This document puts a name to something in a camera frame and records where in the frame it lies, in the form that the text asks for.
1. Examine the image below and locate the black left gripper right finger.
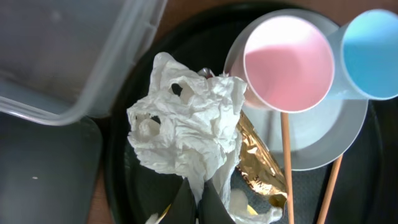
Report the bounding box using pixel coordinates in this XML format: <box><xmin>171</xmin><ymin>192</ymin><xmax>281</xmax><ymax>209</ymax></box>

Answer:
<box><xmin>198</xmin><ymin>180</ymin><xmax>235</xmax><ymax>224</ymax></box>

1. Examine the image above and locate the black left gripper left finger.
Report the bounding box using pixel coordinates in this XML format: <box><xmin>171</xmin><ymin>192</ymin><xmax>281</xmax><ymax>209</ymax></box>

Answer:
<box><xmin>160</xmin><ymin>179</ymin><xmax>197</xmax><ymax>224</ymax></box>

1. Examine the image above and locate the gold foil wrapper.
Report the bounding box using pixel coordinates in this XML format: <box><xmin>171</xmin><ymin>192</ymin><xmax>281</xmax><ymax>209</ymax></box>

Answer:
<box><xmin>236</xmin><ymin>112</ymin><xmax>288</xmax><ymax>209</ymax></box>

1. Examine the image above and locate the white paper napkin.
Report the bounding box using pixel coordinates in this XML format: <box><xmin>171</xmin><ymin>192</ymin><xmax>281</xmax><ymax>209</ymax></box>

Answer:
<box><xmin>127</xmin><ymin>52</ymin><xmax>247</xmax><ymax>205</ymax></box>

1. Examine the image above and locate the wooden chopstick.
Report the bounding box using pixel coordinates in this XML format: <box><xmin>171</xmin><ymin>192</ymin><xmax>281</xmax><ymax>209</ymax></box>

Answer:
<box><xmin>280</xmin><ymin>113</ymin><xmax>295</xmax><ymax>224</ymax></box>
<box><xmin>317</xmin><ymin>155</ymin><xmax>343</xmax><ymax>224</ymax></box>

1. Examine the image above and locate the blue plastic cup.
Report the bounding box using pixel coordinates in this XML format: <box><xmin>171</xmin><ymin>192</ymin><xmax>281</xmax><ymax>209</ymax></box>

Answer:
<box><xmin>327</xmin><ymin>9</ymin><xmax>397</xmax><ymax>100</ymax></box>

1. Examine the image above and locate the food scraps and rice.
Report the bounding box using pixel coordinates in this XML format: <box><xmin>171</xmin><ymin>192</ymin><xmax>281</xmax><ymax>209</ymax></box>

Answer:
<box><xmin>146</xmin><ymin>189</ymin><xmax>283</xmax><ymax>224</ymax></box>

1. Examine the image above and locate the yellow bowl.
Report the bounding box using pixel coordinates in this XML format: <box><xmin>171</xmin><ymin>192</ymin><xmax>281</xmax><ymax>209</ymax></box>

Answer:
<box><xmin>247</xmin><ymin>205</ymin><xmax>258</xmax><ymax>215</ymax></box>

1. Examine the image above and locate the clear plastic waste bin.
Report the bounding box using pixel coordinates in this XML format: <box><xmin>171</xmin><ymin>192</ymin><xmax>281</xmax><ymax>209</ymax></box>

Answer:
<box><xmin>1</xmin><ymin>0</ymin><xmax>167</xmax><ymax>126</ymax></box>

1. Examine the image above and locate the grey round plate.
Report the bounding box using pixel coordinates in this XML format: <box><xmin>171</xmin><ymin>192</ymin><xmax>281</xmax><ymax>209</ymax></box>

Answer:
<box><xmin>224</xmin><ymin>9</ymin><xmax>368</xmax><ymax>171</ymax></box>

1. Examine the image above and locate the black rectangular tray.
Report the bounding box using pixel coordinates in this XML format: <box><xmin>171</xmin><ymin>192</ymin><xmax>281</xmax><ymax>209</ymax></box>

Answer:
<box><xmin>1</xmin><ymin>113</ymin><xmax>103</xmax><ymax>223</ymax></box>

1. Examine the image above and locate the round black serving tray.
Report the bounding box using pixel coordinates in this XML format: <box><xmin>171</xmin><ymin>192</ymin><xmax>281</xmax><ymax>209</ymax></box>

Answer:
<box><xmin>105</xmin><ymin>2</ymin><xmax>397</xmax><ymax>223</ymax></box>

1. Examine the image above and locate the pink plastic cup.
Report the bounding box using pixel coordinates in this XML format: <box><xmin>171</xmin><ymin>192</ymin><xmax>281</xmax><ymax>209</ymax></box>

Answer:
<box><xmin>228</xmin><ymin>15</ymin><xmax>335</xmax><ymax>113</ymax></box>

